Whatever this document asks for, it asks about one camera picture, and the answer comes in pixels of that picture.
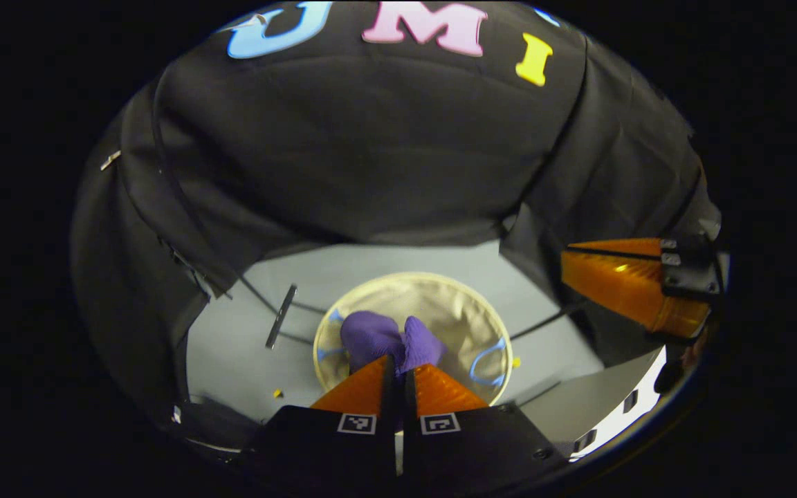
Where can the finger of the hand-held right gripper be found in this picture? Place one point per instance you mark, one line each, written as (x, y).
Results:
(689, 282)
(685, 250)

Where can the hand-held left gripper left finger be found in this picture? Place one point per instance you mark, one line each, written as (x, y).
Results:
(390, 401)

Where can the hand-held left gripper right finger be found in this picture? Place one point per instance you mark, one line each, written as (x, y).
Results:
(409, 408)

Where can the beige laundry hamper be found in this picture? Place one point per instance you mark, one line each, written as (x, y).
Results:
(440, 311)

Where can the white slotted board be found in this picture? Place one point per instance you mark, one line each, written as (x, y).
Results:
(649, 384)

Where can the grey metal bar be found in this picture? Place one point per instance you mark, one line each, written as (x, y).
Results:
(281, 317)

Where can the black backdrop cloth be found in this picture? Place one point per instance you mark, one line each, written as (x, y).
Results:
(371, 152)

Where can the white clip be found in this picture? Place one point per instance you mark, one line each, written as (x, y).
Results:
(111, 160)

